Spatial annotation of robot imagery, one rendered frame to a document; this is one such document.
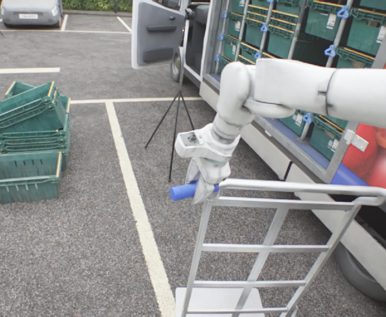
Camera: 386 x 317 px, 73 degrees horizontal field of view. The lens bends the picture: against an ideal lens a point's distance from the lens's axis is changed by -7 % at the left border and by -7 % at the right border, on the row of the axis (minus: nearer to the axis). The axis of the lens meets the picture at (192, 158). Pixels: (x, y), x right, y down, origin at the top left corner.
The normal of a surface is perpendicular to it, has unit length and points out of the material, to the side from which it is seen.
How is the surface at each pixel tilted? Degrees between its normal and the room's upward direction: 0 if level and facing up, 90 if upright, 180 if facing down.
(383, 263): 90
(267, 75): 86
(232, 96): 100
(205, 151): 108
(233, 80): 84
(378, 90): 67
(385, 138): 90
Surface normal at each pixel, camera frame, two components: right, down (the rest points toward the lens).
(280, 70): -0.62, 0.15
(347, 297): 0.12, -0.83
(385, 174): -0.93, 0.09
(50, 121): 0.31, 0.57
